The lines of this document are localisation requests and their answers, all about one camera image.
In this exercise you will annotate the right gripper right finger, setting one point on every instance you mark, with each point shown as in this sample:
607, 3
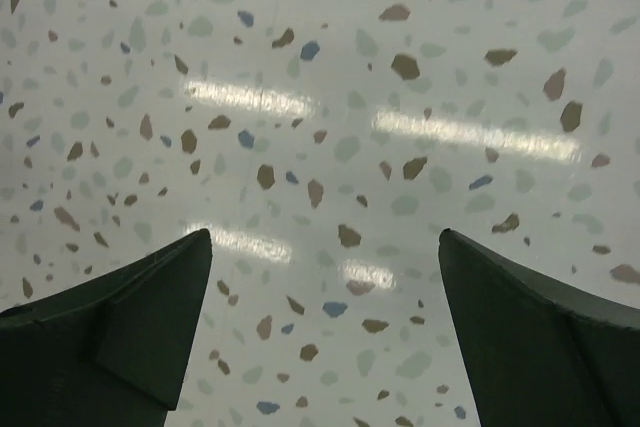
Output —
537, 351

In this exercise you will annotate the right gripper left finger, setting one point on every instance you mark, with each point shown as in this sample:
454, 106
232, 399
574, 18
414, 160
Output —
112, 351

